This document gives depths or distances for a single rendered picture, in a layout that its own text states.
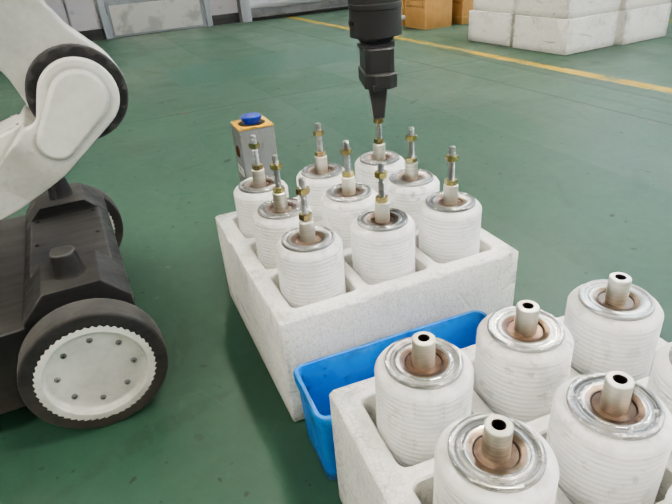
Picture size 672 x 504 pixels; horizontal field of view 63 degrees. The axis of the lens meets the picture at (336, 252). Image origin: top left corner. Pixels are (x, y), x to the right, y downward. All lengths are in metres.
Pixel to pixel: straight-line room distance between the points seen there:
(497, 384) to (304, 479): 0.31
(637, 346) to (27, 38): 0.88
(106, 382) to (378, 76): 0.64
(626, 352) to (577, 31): 2.88
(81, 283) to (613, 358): 0.69
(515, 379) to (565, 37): 2.91
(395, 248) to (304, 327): 0.17
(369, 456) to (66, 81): 0.66
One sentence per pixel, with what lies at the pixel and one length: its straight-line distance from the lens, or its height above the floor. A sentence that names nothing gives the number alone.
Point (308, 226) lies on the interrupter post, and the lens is 0.76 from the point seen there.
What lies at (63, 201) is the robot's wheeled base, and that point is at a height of 0.21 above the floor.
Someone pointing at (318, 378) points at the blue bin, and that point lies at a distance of 0.78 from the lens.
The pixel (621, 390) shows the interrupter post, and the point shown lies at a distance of 0.52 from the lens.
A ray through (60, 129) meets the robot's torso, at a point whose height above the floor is 0.40.
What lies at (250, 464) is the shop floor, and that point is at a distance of 0.81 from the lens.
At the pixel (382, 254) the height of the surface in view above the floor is 0.22.
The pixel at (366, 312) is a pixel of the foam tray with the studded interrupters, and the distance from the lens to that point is 0.78.
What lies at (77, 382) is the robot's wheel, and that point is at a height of 0.09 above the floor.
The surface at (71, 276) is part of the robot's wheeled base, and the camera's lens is 0.89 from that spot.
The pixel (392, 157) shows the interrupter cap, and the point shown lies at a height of 0.25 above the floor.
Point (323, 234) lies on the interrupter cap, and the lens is 0.78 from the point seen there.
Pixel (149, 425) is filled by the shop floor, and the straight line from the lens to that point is 0.91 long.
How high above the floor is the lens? 0.61
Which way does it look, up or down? 29 degrees down
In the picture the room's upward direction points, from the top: 5 degrees counter-clockwise
